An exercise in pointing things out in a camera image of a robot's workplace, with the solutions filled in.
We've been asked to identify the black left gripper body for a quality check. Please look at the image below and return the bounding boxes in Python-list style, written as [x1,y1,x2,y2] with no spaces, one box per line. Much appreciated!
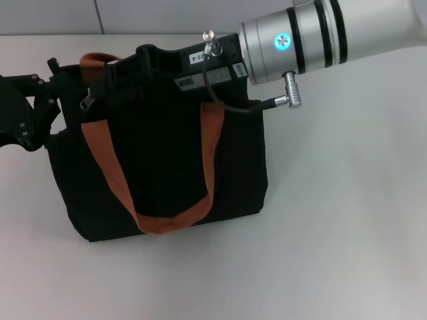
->
[0,73,44,151]

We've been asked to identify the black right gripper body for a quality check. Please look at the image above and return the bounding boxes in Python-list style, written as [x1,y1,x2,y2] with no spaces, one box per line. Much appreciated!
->
[135,33,251,101]

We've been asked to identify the black bag with orange handles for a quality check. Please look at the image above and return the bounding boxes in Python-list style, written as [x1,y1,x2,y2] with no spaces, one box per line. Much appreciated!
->
[45,52,270,243]

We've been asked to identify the right arm black plug cable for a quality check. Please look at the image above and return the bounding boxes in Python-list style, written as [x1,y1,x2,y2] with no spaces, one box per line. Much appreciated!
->
[201,29,303,116]

